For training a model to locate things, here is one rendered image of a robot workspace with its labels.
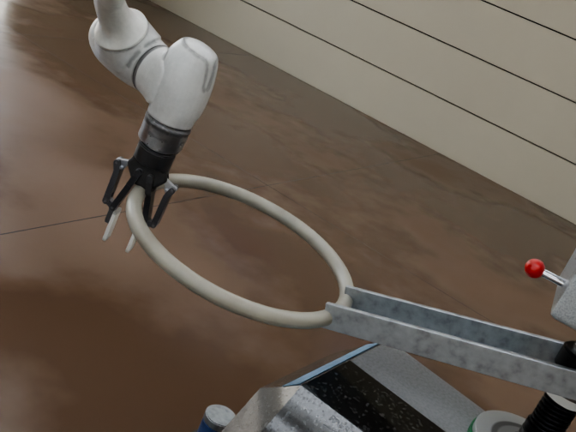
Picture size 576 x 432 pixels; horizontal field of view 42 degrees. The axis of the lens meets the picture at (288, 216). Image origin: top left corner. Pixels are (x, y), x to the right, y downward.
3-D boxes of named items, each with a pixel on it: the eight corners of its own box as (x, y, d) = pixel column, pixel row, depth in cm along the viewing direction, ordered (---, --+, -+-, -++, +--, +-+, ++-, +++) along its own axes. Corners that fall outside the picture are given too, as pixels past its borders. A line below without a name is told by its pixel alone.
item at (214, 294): (379, 285, 164) (385, 274, 163) (291, 369, 120) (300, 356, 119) (206, 168, 176) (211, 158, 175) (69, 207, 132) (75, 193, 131)
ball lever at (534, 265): (566, 292, 119) (575, 275, 118) (564, 297, 117) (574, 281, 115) (522, 269, 122) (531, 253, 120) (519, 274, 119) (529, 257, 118)
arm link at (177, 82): (207, 133, 143) (162, 99, 148) (239, 60, 137) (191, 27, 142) (168, 133, 134) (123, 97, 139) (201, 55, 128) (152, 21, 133)
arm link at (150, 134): (183, 135, 136) (171, 163, 139) (197, 124, 145) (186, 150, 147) (140, 113, 136) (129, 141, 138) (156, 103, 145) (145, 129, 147)
